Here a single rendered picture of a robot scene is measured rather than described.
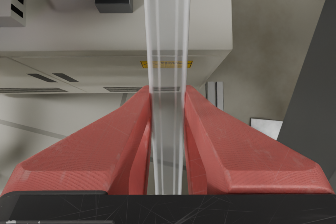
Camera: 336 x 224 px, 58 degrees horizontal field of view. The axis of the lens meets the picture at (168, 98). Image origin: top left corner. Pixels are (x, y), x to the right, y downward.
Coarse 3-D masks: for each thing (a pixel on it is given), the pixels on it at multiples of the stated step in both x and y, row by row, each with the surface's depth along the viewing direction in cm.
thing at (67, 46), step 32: (32, 0) 46; (64, 0) 46; (192, 0) 46; (224, 0) 46; (0, 32) 45; (32, 32) 45; (64, 32) 45; (96, 32) 45; (128, 32) 45; (192, 32) 45; (224, 32) 45; (0, 64) 53; (32, 64) 53; (64, 64) 53; (96, 64) 54; (128, 64) 54; (192, 64) 54
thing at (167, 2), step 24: (144, 0) 9; (168, 0) 9; (168, 24) 9; (168, 48) 10; (168, 72) 11; (168, 96) 11; (168, 120) 12; (168, 144) 13; (168, 168) 14; (168, 192) 16
